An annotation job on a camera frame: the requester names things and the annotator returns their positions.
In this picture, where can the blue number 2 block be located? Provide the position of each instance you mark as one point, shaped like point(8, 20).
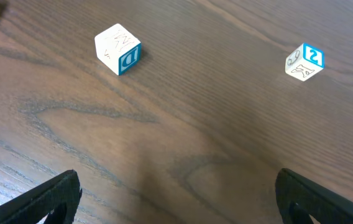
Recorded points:
point(304, 62)

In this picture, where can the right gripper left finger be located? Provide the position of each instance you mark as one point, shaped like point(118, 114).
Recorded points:
point(54, 201)

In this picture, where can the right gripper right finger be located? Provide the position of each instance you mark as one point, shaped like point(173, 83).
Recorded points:
point(300, 200)

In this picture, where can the white block with blue D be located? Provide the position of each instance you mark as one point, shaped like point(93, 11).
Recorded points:
point(117, 48)

